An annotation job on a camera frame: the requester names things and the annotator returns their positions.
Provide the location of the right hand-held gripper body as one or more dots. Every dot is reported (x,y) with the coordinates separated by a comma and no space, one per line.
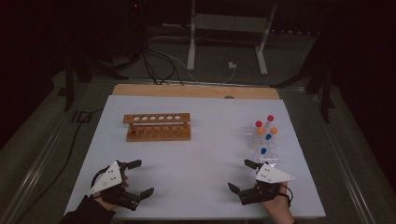
(274,174)

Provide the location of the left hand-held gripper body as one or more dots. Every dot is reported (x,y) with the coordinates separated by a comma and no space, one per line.
(107,179)

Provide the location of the clear plastic test tube rack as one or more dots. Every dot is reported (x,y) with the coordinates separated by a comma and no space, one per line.
(271,155)

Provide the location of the orange capped test tube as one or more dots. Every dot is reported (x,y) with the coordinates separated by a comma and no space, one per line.
(273,130)
(261,130)

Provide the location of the wooden test tube rack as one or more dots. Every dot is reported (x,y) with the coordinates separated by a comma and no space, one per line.
(157,135)

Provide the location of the red capped test tube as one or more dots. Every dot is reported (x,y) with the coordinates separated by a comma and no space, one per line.
(270,118)
(258,123)

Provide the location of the person's left hand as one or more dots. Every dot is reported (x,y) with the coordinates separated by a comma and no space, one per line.
(106,204)

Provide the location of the person's right hand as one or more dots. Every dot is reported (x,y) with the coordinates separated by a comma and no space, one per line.
(280,210)

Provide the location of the white table mat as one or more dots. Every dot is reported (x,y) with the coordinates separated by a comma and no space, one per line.
(199,174)

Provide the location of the black stand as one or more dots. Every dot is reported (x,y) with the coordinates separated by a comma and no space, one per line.
(69,84)
(325,93)

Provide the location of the white plug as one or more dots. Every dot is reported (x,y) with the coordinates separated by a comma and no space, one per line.
(232,65)

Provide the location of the white metal stand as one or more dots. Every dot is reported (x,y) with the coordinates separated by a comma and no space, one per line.
(191,46)

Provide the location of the black floor bracket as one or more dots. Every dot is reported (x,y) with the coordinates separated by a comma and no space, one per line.
(81,116)

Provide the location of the metal frame rail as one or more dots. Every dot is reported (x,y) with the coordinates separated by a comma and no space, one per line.
(342,161)
(35,170)

